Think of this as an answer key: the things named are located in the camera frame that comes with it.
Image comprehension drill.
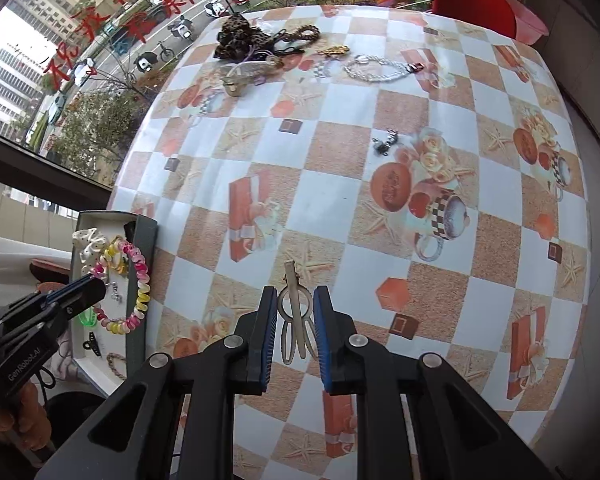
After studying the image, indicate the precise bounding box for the leopard print scrunchie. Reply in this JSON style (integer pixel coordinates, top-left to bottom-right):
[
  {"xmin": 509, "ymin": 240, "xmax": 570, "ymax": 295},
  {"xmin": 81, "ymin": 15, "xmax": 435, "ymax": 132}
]
[{"xmin": 215, "ymin": 17, "xmax": 273, "ymax": 60}]

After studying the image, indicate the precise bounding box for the person's left hand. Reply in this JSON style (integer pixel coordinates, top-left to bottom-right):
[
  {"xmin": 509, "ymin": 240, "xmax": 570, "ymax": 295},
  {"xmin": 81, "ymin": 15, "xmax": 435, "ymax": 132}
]
[{"xmin": 0, "ymin": 382, "xmax": 51, "ymax": 456}]

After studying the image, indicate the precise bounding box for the checkered printed tablecloth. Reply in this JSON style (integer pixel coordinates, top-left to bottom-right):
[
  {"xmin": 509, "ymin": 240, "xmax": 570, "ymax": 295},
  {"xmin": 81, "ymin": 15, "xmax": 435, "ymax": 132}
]
[{"xmin": 107, "ymin": 4, "xmax": 593, "ymax": 480}]

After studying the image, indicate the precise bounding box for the clear bead chain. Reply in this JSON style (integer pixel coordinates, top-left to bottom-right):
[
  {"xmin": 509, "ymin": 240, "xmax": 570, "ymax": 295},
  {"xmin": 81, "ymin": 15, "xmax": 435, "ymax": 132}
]
[{"xmin": 342, "ymin": 54, "xmax": 423, "ymax": 83}]

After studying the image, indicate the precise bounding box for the brown braided hair tie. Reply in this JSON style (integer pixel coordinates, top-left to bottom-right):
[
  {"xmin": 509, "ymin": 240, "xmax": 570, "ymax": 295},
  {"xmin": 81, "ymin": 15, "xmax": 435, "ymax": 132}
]
[{"xmin": 275, "ymin": 24, "xmax": 322, "ymax": 53}]

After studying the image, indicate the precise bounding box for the white dotted bow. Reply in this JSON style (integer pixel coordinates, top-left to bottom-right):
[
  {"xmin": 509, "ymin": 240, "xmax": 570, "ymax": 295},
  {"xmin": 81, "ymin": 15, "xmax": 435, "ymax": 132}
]
[{"xmin": 72, "ymin": 227, "xmax": 112, "ymax": 266}]

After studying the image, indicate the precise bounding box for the pink yellow spiral hair tie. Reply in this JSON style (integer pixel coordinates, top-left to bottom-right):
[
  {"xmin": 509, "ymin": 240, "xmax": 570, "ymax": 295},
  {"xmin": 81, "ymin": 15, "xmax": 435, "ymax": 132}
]
[{"xmin": 89, "ymin": 237, "xmax": 151, "ymax": 335}]

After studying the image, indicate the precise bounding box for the red plastic chair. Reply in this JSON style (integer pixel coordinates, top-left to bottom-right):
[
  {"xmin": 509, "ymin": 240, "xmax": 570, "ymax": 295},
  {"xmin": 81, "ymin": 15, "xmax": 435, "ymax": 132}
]
[{"xmin": 432, "ymin": 0, "xmax": 518, "ymax": 41}]

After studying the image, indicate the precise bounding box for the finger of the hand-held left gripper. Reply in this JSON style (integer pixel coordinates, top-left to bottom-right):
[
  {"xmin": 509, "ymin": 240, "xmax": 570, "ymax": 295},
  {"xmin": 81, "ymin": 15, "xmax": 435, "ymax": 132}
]
[
  {"xmin": 0, "ymin": 274, "xmax": 101, "ymax": 323},
  {"xmin": 0, "ymin": 278, "xmax": 107, "ymax": 356}
]

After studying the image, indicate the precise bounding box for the thin purple hair elastic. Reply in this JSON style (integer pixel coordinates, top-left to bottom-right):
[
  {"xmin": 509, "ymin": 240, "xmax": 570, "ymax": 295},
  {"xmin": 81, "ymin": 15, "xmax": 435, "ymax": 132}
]
[{"xmin": 245, "ymin": 42, "xmax": 281, "ymax": 86}]

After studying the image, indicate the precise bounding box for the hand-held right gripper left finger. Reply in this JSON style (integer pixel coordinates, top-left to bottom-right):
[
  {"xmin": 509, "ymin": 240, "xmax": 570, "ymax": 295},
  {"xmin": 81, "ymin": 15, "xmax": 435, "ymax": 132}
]
[{"xmin": 35, "ymin": 285, "xmax": 279, "ymax": 480}]

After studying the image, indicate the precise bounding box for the small silver charm clip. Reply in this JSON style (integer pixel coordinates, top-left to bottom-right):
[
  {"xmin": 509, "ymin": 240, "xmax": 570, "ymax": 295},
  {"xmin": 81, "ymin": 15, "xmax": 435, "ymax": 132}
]
[{"xmin": 372, "ymin": 130, "xmax": 400, "ymax": 158}]

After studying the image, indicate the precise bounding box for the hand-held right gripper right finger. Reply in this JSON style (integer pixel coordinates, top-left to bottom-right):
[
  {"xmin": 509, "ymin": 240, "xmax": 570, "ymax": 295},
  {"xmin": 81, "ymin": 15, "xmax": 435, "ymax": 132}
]
[{"xmin": 312, "ymin": 285, "xmax": 556, "ymax": 480}]

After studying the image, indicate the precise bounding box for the clear beige claw clip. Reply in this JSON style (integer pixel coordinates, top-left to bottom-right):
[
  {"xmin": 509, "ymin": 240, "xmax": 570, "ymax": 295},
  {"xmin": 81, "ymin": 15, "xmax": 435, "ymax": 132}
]
[{"xmin": 220, "ymin": 60, "xmax": 278, "ymax": 97}]

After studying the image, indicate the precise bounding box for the dark grey jewelry tray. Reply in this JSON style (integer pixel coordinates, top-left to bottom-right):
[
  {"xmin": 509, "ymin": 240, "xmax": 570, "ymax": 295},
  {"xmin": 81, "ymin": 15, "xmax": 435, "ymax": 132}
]
[{"xmin": 71, "ymin": 210, "xmax": 160, "ymax": 381}]

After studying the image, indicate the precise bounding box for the pink plastic basin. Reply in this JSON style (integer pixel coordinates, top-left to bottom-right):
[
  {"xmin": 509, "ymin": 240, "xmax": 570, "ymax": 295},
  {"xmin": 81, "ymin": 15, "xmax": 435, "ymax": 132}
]
[{"xmin": 510, "ymin": 0, "xmax": 551, "ymax": 46}]

